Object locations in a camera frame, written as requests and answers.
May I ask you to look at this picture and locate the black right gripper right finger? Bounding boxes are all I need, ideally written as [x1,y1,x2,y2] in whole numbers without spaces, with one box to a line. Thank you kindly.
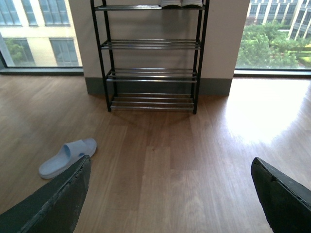
[251,157,311,233]

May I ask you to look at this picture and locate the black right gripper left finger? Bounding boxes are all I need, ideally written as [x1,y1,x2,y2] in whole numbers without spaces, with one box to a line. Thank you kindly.
[0,155,91,233]

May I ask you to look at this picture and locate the light blue slide sandal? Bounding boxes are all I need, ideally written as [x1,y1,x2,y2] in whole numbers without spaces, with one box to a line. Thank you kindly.
[38,138,97,179]

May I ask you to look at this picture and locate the grey knit sneaker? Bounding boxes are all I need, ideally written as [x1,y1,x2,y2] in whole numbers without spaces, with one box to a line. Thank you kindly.
[159,0,181,9]
[181,0,203,8]

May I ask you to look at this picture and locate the black metal shoe rack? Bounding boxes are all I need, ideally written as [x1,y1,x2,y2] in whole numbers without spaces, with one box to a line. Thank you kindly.
[90,0,209,113]

